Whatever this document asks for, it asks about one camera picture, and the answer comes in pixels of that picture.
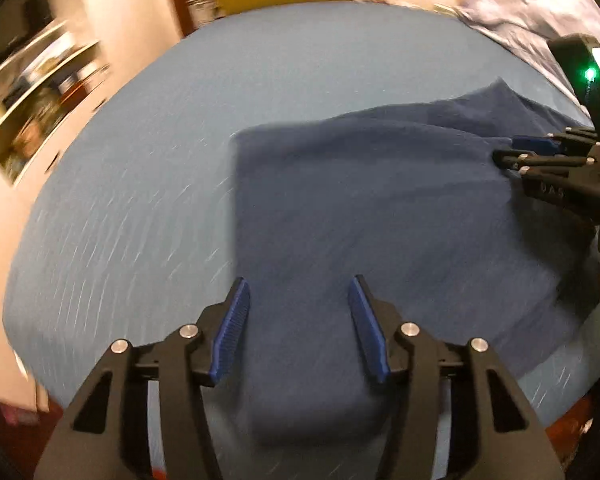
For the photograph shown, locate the dark blue denim jeans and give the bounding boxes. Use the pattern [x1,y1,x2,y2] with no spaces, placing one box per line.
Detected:
[232,81,600,444]

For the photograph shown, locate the blue quilted bed mattress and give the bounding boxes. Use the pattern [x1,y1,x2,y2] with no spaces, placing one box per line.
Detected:
[2,0,600,480]

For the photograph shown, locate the white built-in wardrobe unit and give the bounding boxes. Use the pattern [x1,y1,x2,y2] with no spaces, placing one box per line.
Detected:
[0,0,190,412]

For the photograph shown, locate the black flat-screen television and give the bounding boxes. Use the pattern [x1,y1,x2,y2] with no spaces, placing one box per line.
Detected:
[0,0,54,65]

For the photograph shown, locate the grey star-print duvet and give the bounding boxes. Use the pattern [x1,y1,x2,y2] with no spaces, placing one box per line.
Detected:
[455,0,600,100]

